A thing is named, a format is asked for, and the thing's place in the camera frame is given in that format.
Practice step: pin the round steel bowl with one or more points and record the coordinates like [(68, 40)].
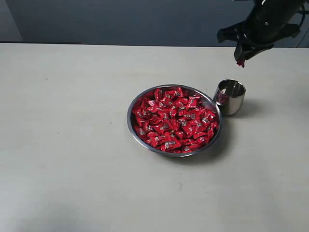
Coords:
[(194, 119)]

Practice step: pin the small steel cup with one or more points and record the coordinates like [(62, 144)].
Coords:
[(229, 96)]

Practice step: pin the red wrapped candy back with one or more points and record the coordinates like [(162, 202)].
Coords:
[(174, 93)]

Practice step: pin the red wrapped candy front-left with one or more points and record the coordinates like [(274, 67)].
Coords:
[(157, 139)]

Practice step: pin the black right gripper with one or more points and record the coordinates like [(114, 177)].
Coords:
[(268, 22)]

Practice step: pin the red wrapped candy front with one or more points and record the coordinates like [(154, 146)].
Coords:
[(170, 145)]

